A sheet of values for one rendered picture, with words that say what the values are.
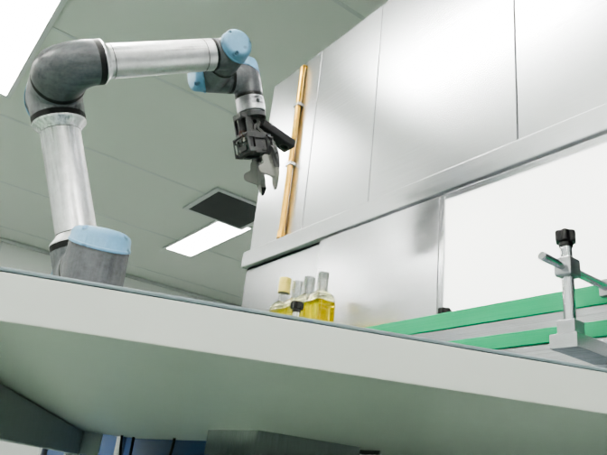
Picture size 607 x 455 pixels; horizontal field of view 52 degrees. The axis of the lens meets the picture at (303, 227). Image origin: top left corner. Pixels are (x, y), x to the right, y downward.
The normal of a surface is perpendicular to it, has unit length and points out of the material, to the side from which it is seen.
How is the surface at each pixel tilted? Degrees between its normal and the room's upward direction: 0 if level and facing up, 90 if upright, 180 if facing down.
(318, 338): 90
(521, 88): 90
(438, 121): 90
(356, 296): 90
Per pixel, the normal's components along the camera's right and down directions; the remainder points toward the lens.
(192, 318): 0.24, -0.35
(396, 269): -0.80, -0.31
